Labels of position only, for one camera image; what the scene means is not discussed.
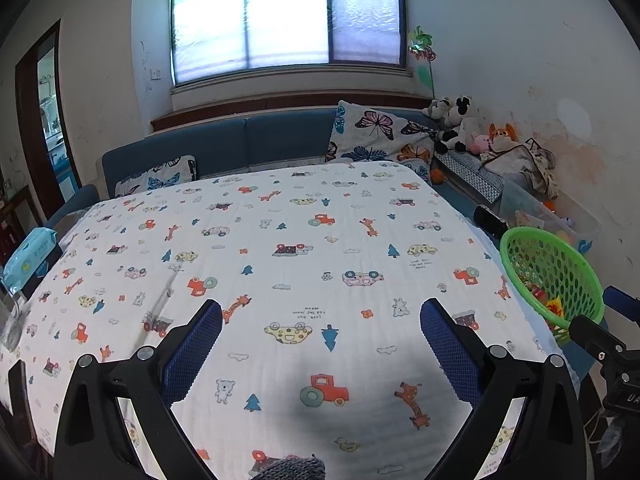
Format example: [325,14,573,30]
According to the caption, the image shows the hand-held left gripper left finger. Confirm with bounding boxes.
[54,299,224,480]

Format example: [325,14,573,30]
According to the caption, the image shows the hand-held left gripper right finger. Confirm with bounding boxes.
[420,297,587,480]

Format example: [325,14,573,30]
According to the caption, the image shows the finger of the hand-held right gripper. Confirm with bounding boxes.
[602,286,640,318]
[569,315,628,363]

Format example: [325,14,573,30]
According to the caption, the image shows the green plastic basket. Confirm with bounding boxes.
[499,226,606,346]

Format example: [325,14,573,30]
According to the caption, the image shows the clear plastic storage box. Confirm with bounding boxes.
[500,180,600,256]

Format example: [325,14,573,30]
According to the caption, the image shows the black handheld device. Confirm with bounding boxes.
[474,205,512,240]

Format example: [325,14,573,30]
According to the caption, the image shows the grey knitted item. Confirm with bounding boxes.
[250,452,328,480]

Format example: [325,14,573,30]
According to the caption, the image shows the beige printed cloth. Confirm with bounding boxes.
[480,137,558,200]

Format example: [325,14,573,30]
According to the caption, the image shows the white printed blanket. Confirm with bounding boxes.
[0,160,581,480]

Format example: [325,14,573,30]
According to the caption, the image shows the small butterfly print pillow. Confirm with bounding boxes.
[115,155,197,198]

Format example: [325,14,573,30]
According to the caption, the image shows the black and white patterned strip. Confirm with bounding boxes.
[435,151,506,206]

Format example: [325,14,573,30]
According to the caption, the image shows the clear plastic container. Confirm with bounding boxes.
[0,290,28,351]

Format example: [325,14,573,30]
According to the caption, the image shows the blue wet wipes pack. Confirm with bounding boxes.
[2,227,61,291]

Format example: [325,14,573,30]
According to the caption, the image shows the orange fox plush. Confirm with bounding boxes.
[487,122,517,148]

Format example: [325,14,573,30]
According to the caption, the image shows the black and white cow plush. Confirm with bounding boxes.
[434,94,478,155]

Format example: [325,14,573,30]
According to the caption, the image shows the blue sofa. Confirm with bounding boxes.
[47,106,608,376]

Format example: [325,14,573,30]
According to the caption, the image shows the large butterfly print pillow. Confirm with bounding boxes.
[325,100,441,181]

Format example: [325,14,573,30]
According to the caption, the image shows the wooden shelf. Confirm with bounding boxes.
[0,175,36,266]

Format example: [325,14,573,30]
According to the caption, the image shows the brown wooden window ledge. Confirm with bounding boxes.
[151,92,433,133]

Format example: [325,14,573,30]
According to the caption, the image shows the grey plush toy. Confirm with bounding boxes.
[422,99,453,120]

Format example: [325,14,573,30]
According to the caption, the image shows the colourful pinwheel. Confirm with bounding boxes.
[407,26,437,98]

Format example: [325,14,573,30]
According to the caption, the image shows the window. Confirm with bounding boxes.
[170,0,407,88]

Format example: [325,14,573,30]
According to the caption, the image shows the brown door frame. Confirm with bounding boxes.
[15,19,81,221]

